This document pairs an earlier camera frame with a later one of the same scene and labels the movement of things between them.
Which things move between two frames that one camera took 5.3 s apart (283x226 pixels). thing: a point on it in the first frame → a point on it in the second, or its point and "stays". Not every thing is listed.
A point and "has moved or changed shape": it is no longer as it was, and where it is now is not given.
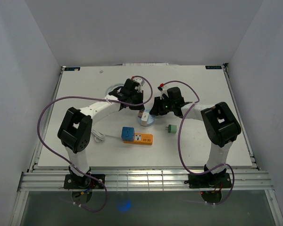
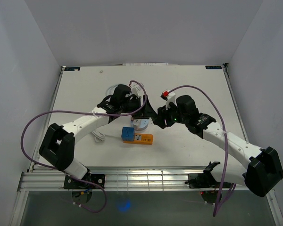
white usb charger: [144, 118] → [136, 124]
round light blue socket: [151, 118] has moved or changed shape
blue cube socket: [128, 133] stays
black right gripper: [156, 109] → [162, 114]
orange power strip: [141, 139] stays
